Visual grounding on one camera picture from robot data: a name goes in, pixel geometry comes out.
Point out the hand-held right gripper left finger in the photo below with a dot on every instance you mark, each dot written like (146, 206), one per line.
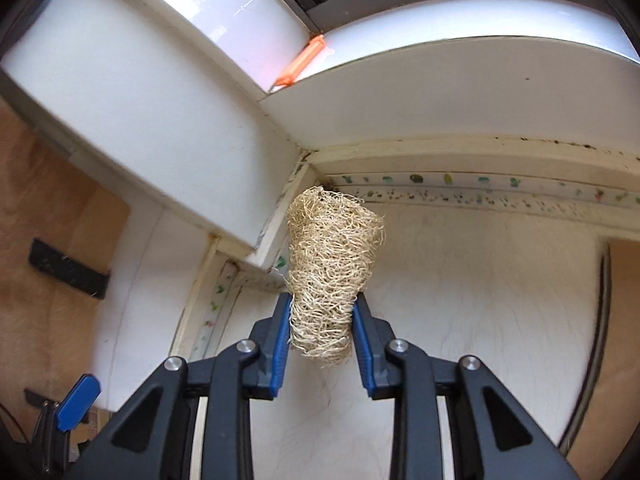
(280, 355)

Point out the beige loofah sponge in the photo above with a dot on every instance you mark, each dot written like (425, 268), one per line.
(330, 270)

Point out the patterned edge sealing strip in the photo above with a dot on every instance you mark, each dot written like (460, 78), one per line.
(450, 180)

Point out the small orange plastic piece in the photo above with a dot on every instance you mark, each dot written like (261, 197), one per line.
(300, 62)

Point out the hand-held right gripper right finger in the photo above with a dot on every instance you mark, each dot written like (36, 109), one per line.
(362, 355)

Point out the wooden cutting board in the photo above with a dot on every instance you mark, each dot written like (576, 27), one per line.
(45, 210)

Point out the flat brown cardboard sheet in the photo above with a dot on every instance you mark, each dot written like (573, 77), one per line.
(622, 360)

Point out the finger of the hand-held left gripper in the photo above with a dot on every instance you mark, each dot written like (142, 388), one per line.
(77, 402)

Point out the black board holder bracket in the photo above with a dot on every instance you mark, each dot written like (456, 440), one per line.
(67, 267)
(32, 396)

